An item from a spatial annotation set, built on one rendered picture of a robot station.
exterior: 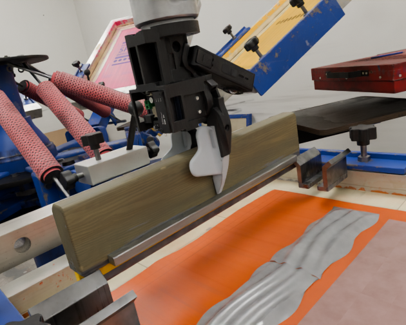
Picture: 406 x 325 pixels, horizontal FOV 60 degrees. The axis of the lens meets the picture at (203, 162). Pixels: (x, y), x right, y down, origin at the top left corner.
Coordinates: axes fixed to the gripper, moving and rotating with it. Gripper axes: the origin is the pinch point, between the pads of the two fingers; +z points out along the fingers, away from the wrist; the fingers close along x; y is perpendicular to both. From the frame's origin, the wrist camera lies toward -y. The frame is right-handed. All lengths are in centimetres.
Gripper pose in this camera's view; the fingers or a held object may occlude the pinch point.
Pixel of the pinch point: (210, 180)
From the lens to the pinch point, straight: 47.9
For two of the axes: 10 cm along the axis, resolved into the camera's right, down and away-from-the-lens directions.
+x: 6.9, 0.8, -7.2
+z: 1.8, 9.5, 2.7
